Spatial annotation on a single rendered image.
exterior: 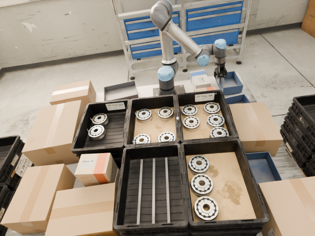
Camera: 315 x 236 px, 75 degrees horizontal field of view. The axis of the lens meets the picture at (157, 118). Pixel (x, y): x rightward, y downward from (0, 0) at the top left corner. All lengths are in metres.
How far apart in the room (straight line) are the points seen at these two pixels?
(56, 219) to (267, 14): 4.12
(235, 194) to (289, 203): 0.21
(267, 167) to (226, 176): 0.31
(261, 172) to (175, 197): 0.52
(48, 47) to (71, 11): 0.81
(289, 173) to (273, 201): 0.37
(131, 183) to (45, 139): 0.62
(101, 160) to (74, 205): 0.23
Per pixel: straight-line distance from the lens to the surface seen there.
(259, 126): 1.29
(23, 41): 4.44
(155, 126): 1.29
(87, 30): 3.97
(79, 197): 1.12
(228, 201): 1.04
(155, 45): 3.03
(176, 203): 1.02
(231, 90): 1.67
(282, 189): 1.04
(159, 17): 1.35
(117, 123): 1.38
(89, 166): 1.11
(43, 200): 1.22
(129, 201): 1.06
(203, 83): 1.67
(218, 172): 1.10
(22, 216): 1.24
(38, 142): 1.43
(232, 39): 3.24
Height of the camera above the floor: 1.78
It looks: 45 degrees down
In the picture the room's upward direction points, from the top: 10 degrees counter-clockwise
